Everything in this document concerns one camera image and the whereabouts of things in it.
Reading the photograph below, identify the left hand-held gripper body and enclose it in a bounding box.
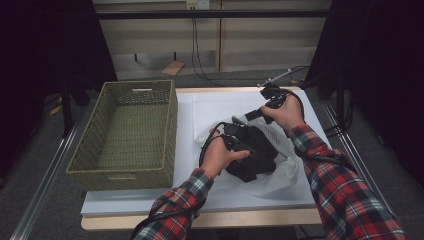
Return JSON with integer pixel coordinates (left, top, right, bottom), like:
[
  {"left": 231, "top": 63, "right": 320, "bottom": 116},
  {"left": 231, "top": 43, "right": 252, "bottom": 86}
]
[{"left": 221, "top": 115, "right": 258, "bottom": 153}]

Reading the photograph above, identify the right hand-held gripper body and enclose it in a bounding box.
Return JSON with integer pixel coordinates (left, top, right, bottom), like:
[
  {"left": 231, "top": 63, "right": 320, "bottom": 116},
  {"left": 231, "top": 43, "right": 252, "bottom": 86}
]
[{"left": 257, "top": 67, "right": 297, "bottom": 110}]

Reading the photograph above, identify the dark cloth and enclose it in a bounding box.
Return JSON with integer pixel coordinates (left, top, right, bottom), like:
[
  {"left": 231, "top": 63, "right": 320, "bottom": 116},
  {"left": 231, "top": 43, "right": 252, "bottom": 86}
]
[{"left": 223, "top": 124, "right": 280, "bottom": 184}]

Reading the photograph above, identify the white mesh laundry bag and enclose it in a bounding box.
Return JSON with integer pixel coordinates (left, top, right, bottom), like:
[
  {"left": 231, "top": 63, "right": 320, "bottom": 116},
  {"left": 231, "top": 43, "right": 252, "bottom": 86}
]
[{"left": 192, "top": 93, "right": 301, "bottom": 198}]

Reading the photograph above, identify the green woven basket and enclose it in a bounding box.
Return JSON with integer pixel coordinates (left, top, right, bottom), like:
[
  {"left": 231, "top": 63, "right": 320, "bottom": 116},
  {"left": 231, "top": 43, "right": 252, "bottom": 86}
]
[{"left": 65, "top": 79, "right": 179, "bottom": 192}]

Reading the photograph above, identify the person's right hand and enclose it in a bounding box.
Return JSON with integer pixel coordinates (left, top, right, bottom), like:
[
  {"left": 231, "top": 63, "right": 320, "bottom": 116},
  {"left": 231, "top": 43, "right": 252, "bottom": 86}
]
[{"left": 260, "top": 96, "right": 305, "bottom": 136}]

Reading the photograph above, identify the person's left hand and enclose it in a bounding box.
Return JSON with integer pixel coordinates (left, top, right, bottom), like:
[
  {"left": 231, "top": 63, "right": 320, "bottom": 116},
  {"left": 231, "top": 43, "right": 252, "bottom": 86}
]
[{"left": 199, "top": 130, "right": 251, "bottom": 179}]

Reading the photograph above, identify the black metal stand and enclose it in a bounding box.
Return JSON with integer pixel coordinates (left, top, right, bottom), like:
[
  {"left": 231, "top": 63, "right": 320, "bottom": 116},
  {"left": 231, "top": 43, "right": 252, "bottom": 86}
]
[
  {"left": 59, "top": 79, "right": 75, "bottom": 138},
  {"left": 334, "top": 73, "right": 346, "bottom": 128}
]

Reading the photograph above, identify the white board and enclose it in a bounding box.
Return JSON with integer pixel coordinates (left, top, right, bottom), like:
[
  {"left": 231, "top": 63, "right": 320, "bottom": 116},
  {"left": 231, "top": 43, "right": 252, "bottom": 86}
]
[{"left": 80, "top": 88, "right": 333, "bottom": 217}]

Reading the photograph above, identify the wooden table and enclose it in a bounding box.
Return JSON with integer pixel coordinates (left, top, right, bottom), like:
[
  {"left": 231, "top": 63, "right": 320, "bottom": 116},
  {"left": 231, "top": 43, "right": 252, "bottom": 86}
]
[{"left": 80, "top": 85, "right": 323, "bottom": 232}]

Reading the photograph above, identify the cardboard piece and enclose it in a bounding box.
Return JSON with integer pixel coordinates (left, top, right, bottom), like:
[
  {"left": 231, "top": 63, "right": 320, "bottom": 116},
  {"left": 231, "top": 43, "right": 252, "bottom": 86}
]
[{"left": 161, "top": 60, "right": 186, "bottom": 77}]

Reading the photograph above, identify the black curtain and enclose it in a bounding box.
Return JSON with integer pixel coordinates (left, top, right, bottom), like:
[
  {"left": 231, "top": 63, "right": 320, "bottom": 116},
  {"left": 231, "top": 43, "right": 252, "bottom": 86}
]
[
  {"left": 299, "top": 0, "right": 424, "bottom": 188},
  {"left": 0, "top": 0, "right": 118, "bottom": 188}
]

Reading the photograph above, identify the black wall cable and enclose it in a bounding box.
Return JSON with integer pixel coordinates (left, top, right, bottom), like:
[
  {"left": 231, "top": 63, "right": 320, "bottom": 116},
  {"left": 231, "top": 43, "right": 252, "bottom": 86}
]
[
  {"left": 191, "top": 18, "right": 201, "bottom": 76},
  {"left": 194, "top": 18, "right": 228, "bottom": 88}
]

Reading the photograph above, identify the metal floor rail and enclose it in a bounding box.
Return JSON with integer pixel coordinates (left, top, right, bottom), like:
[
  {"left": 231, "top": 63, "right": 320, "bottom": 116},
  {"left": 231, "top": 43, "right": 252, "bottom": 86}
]
[
  {"left": 321, "top": 103, "right": 404, "bottom": 240},
  {"left": 9, "top": 109, "right": 88, "bottom": 240}
]

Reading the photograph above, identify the wall power socket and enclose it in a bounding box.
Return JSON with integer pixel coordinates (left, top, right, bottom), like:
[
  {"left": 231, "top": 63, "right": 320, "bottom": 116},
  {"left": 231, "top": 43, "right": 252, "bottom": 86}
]
[{"left": 185, "top": 0, "right": 211, "bottom": 10}]

